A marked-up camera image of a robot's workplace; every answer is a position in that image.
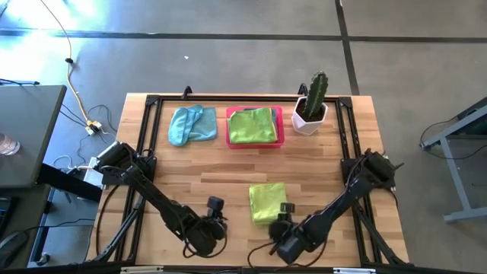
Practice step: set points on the dark teal microfiber towel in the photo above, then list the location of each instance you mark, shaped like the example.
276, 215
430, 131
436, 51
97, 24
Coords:
192, 125

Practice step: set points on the yellow microfiber towel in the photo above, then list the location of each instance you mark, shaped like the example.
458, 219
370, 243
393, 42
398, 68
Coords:
275, 133

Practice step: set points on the grey metal table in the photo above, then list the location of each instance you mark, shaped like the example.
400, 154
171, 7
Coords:
456, 125

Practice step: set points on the black aluminium table frame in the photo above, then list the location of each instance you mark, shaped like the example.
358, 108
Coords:
247, 99

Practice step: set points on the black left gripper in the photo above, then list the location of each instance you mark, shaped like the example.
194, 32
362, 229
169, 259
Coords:
216, 228

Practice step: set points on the grey desk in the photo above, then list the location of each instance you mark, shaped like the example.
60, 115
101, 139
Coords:
26, 133

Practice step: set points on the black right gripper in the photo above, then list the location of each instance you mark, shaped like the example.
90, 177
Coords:
283, 228

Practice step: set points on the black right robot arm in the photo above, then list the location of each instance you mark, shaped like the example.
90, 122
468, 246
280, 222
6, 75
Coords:
342, 198

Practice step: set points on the black desk crossbar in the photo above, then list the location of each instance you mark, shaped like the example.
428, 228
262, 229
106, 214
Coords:
68, 182

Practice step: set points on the silver metal bracket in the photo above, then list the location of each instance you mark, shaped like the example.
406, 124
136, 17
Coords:
141, 269
354, 270

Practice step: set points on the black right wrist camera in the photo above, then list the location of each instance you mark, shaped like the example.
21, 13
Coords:
288, 208

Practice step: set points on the green microfiber towel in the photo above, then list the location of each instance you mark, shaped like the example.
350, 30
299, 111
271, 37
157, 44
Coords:
267, 201
251, 125

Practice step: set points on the white power box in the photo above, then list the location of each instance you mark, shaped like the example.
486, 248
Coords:
91, 173

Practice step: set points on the white power plugs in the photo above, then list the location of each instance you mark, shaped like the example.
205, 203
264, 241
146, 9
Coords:
93, 127

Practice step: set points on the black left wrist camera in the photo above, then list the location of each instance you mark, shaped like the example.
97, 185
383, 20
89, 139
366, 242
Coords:
215, 203

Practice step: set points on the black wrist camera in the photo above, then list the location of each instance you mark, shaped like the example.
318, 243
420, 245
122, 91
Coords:
288, 208
215, 203

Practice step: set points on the black computer mouse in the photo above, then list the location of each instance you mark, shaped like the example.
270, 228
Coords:
11, 245

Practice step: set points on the light blue microfiber towel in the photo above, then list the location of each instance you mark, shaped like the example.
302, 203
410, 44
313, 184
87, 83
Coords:
273, 114

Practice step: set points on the pink translucent plastic bin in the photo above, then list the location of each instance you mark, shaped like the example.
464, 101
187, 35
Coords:
281, 125

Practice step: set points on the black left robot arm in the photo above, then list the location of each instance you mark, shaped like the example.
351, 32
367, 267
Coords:
152, 190

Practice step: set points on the clear drinking glass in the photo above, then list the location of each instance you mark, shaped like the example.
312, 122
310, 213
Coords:
7, 144

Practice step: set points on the green cactus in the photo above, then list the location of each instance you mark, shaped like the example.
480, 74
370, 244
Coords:
316, 93

